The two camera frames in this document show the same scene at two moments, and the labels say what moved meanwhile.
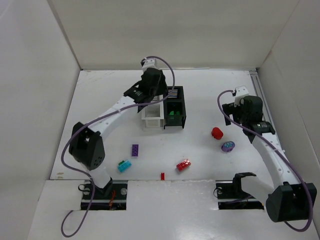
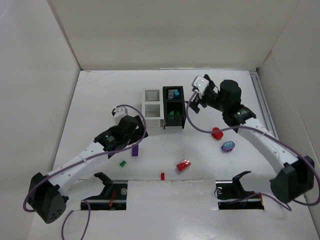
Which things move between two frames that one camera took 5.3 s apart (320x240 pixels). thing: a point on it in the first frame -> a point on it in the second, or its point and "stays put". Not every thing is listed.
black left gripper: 155,91 -> 139,127
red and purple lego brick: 183,165 stays put
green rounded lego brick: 172,113 stays put
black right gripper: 231,111 -> 200,100
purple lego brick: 135,150 stays put
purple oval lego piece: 228,146 stays put
